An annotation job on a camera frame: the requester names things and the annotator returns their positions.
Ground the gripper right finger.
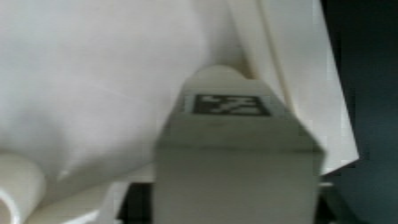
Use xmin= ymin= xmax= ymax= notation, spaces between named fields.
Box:
xmin=318 ymin=182 xmax=368 ymax=224

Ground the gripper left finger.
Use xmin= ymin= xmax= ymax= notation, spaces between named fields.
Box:
xmin=117 ymin=183 xmax=153 ymax=224

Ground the white leg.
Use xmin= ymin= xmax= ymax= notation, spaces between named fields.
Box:
xmin=153 ymin=65 xmax=324 ymax=224

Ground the white square tabletop part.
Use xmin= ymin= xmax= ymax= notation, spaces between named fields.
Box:
xmin=0 ymin=0 xmax=359 ymax=224

